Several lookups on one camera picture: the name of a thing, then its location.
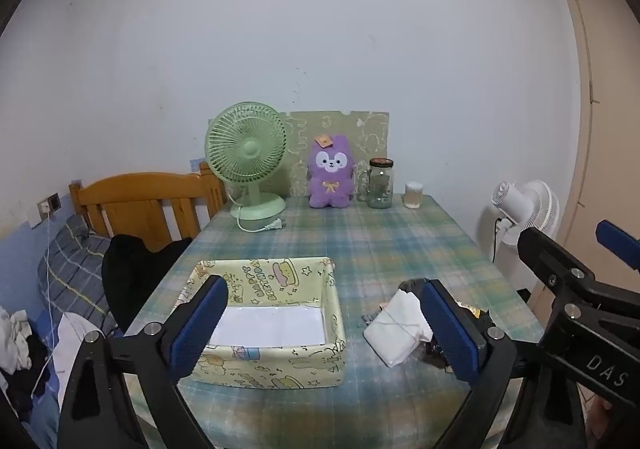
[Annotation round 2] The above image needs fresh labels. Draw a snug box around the wooden bed headboard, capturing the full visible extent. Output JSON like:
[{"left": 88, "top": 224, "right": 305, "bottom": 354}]
[{"left": 69, "top": 162, "right": 226, "bottom": 252}]

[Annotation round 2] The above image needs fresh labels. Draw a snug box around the dark garment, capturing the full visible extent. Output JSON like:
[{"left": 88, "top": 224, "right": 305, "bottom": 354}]
[{"left": 10, "top": 336, "right": 53, "bottom": 422}]

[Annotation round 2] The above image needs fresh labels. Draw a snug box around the green desk fan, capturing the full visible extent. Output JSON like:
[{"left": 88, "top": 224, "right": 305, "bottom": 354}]
[{"left": 204, "top": 102, "right": 288, "bottom": 233}]

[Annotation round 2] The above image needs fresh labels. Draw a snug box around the purple plush toy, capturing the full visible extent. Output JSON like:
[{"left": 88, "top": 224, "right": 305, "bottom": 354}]
[{"left": 306, "top": 133, "right": 358, "bottom": 209}]

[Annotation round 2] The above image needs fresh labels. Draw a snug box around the black jacket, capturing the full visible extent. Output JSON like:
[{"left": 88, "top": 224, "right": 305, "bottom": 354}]
[{"left": 101, "top": 234, "right": 193, "bottom": 332}]

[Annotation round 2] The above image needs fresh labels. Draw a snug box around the black fan cable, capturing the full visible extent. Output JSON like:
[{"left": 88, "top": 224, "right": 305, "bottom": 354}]
[{"left": 492, "top": 216, "right": 506, "bottom": 262}]

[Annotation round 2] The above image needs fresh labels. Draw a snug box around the person's right forearm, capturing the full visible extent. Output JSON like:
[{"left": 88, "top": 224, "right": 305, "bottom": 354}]
[{"left": 585, "top": 389, "right": 618, "bottom": 449}]

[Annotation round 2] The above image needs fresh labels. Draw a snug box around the yellow cartoon storage box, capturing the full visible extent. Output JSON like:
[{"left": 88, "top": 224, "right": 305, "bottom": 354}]
[{"left": 172, "top": 256, "right": 347, "bottom": 389}]

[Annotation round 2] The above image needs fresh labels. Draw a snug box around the glass jar mug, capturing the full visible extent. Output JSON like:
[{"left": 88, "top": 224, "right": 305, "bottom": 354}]
[{"left": 356, "top": 158, "right": 396, "bottom": 209}]

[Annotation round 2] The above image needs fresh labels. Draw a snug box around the wall power socket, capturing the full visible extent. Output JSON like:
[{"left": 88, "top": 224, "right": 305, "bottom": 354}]
[{"left": 37, "top": 193, "right": 62, "bottom": 222}]

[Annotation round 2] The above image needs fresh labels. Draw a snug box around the white charging cable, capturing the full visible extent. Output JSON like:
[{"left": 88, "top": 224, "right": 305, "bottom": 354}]
[{"left": 31, "top": 209, "right": 108, "bottom": 400}]

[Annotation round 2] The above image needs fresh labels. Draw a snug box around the grey plaid pillow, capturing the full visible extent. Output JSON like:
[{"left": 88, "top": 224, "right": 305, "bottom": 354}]
[{"left": 37, "top": 215, "right": 121, "bottom": 335}]

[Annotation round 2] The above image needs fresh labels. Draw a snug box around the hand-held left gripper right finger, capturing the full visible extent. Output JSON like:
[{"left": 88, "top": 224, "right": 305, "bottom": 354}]
[{"left": 419, "top": 278, "right": 586, "bottom": 449}]

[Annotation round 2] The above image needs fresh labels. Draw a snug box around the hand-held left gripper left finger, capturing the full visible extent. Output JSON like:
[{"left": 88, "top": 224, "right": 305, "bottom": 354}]
[{"left": 56, "top": 274, "right": 230, "bottom": 449}]

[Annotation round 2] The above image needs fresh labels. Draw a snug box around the beige door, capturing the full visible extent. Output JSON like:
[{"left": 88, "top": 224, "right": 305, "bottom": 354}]
[{"left": 527, "top": 0, "right": 640, "bottom": 315}]

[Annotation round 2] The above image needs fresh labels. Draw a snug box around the white standing fan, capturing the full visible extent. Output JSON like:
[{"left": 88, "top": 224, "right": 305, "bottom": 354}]
[{"left": 477, "top": 179, "right": 561, "bottom": 265}]

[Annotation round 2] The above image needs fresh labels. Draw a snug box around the green patterned board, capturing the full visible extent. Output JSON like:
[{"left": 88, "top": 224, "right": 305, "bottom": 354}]
[{"left": 277, "top": 110, "right": 391, "bottom": 197}]

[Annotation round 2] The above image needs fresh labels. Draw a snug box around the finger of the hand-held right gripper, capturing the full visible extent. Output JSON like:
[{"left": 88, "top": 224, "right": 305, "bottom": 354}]
[
  {"left": 517, "top": 226, "right": 599, "bottom": 303},
  {"left": 595, "top": 220, "right": 640, "bottom": 273}
]

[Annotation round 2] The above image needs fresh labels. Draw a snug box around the white garment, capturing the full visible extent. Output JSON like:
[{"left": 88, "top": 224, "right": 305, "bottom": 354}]
[{"left": 50, "top": 311, "right": 108, "bottom": 390}]

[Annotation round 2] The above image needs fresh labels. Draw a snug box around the white clothes pile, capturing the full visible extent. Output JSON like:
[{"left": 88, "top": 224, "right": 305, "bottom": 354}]
[{"left": 0, "top": 306, "right": 33, "bottom": 375}]

